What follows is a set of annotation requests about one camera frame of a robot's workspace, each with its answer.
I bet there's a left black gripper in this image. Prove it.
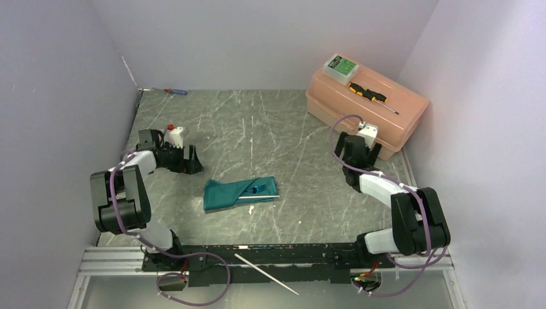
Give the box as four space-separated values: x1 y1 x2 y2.
160 142 203 174

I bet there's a teal cloth napkin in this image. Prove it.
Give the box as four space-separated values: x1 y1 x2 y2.
203 176 279 212

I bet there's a blue plastic utensil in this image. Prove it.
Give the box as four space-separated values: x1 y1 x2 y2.
249 184 268 194

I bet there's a white plastic utensil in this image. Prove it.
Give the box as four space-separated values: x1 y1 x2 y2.
234 253 300 296
238 195 280 200

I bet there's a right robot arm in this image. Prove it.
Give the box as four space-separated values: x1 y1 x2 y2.
334 132 451 267

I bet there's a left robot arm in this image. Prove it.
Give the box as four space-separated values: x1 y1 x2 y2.
89 125 204 270

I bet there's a pink plastic toolbox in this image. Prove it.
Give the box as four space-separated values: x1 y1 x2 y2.
306 54 429 160

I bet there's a yellow black screwdriver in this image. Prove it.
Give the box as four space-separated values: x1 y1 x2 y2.
348 82 400 115

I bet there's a blue red screwdriver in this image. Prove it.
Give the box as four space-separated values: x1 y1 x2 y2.
151 88 188 95

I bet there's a green white small box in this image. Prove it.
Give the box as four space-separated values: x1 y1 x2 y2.
322 53 360 86

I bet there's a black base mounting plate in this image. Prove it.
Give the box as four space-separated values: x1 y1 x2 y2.
142 241 394 287

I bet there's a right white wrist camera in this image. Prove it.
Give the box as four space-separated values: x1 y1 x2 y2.
357 122 379 149

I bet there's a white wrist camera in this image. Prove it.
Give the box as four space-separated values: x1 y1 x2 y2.
164 124 189 149
357 122 379 149

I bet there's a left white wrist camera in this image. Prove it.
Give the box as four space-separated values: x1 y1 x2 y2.
164 124 189 149

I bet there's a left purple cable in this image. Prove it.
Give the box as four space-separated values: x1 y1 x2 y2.
109 149 231 307

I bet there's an aluminium frame rail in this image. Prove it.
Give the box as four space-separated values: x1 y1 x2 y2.
79 246 455 276

